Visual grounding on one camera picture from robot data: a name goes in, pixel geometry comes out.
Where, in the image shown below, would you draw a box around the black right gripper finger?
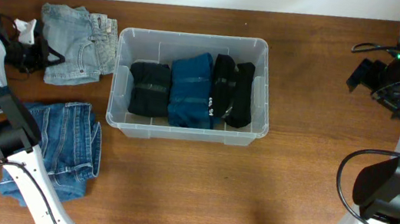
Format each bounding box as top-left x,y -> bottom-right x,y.
371,60 -> 387,91
346,59 -> 374,93

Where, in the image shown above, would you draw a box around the light blue jeans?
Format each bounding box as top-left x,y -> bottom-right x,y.
41,3 -> 118,86

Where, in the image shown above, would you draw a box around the black garment with tape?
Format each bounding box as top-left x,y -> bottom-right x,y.
127,62 -> 172,118
208,54 -> 256,129

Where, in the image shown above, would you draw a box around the teal blue garment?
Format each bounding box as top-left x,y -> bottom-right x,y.
167,53 -> 214,130

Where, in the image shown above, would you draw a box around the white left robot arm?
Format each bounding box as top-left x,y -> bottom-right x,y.
0,13 -> 75,224

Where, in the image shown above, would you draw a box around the dark blue folded jeans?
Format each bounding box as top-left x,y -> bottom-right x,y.
0,92 -> 108,217

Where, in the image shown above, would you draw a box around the clear plastic storage bin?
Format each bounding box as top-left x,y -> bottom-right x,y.
105,28 -> 269,147

